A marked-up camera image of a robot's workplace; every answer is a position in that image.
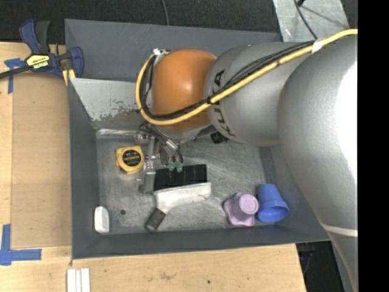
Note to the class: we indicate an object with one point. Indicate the brown flat board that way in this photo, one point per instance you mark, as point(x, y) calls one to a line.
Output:
point(39, 163)

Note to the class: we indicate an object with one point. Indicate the blue plastic cup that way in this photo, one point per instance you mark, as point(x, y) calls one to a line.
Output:
point(270, 204)

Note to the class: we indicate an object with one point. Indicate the yellow tape measure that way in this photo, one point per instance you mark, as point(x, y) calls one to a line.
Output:
point(130, 159)

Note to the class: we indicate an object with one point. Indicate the grey metal bin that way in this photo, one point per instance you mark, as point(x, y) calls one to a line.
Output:
point(231, 169)

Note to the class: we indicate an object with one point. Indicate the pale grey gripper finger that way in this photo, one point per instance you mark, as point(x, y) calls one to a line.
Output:
point(149, 179)

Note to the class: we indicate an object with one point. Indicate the small white box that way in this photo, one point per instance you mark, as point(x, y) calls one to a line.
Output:
point(101, 220)

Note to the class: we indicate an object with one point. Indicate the purple flower-shaped cup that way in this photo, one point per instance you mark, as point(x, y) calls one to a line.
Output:
point(240, 211)

